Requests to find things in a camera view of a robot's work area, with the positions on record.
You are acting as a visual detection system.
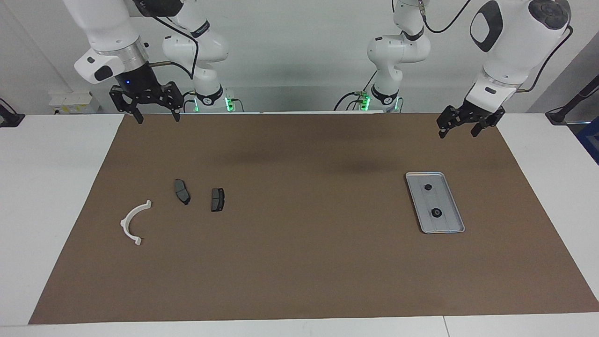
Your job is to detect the silver metal tray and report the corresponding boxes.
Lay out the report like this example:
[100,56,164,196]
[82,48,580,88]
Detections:
[405,172,466,234]

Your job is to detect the white power strip box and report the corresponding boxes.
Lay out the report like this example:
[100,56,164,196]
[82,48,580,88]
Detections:
[49,91,100,114]

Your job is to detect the curved dark brake pad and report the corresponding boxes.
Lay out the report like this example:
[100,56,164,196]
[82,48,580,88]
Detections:
[174,178,191,205]

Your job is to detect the black clamp stand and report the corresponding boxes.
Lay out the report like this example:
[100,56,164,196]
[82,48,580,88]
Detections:
[545,75,599,125]
[0,97,25,128]

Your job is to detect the blue box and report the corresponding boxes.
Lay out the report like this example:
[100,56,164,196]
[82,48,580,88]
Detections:
[577,117,599,165]

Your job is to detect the brown table mat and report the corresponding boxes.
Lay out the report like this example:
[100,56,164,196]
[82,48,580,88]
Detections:
[28,112,599,325]

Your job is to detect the black base cable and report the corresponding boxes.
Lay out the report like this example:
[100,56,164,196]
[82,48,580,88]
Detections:
[178,91,197,114]
[334,70,378,111]

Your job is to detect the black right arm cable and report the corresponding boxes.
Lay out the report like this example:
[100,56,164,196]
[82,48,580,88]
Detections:
[133,0,200,80]

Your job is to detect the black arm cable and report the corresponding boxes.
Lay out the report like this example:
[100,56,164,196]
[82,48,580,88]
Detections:
[420,0,574,93]
[133,0,200,80]

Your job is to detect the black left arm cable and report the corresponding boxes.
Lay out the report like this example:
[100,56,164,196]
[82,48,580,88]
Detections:
[420,0,574,93]

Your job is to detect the white half ring bracket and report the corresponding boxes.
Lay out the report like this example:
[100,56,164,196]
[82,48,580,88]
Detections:
[120,200,153,246]

